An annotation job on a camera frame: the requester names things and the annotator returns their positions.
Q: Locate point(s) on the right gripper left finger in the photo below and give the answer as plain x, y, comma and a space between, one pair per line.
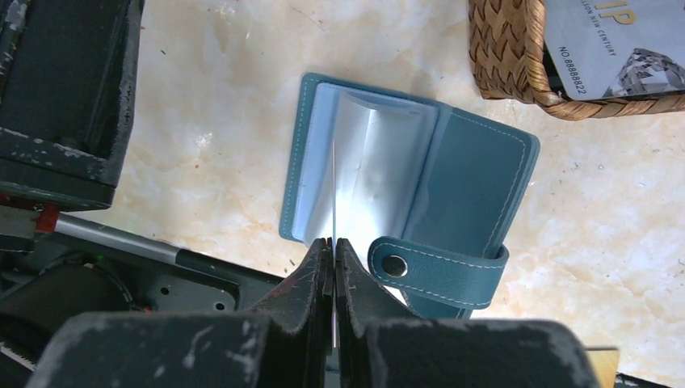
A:
280, 341

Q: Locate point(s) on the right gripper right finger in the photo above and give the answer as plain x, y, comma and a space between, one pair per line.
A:
385, 344

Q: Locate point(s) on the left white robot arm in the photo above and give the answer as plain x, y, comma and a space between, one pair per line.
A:
54, 267

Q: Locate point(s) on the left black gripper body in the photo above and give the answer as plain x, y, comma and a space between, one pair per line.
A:
68, 87

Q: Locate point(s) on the white blue card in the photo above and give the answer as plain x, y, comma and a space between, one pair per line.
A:
611, 49

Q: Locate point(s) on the gold credit card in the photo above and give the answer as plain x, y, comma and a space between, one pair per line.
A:
605, 362

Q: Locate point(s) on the blue leather card holder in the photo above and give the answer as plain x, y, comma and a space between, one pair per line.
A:
424, 192

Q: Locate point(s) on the woven wicker tray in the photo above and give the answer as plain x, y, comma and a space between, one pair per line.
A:
506, 51

